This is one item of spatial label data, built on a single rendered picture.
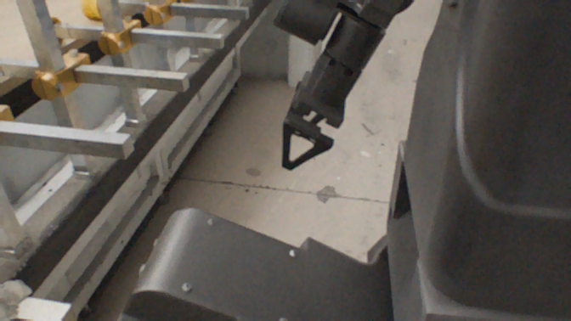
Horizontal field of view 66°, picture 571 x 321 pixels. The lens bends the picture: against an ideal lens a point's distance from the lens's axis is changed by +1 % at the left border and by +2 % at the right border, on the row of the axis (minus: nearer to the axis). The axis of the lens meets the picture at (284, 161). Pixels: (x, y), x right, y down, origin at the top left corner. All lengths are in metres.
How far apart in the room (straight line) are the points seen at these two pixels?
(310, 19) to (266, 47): 2.67
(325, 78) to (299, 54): 2.47
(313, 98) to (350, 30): 0.09
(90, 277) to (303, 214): 0.91
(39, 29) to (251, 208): 1.31
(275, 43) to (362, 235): 1.69
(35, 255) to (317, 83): 0.67
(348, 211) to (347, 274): 1.86
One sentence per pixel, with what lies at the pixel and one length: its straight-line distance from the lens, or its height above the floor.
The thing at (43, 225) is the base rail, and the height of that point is 0.70.
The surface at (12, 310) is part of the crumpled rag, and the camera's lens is 0.66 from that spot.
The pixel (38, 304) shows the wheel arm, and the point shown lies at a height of 0.86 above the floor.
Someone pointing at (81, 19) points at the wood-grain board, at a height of 0.90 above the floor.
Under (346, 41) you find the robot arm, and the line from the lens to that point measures 0.53.
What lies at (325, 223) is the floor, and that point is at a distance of 1.95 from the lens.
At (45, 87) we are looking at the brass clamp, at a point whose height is 0.95.
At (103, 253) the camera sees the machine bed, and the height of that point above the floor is 0.17.
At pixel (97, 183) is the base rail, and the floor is 0.70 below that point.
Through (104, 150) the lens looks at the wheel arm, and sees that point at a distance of 0.75.
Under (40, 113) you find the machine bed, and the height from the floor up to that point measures 0.77.
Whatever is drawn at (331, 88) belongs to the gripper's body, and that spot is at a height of 1.10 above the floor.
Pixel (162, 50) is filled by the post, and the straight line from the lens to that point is 1.46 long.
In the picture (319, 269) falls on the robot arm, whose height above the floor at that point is 1.21.
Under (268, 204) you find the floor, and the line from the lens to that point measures 2.04.
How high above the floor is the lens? 1.33
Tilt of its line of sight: 35 degrees down
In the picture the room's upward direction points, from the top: straight up
